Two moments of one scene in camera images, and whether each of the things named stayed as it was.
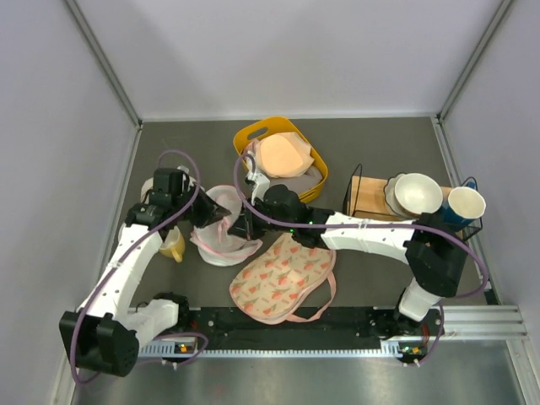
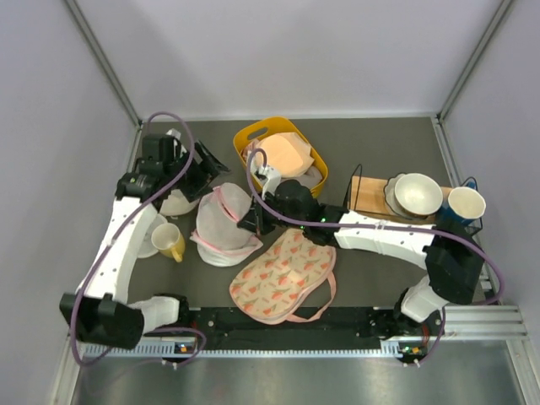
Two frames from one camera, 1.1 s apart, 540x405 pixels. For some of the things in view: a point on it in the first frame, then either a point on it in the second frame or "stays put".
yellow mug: [174, 245] stays put
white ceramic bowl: [417, 193] stays put
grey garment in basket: [305, 183] stays put
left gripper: [210, 211] to [208, 169]
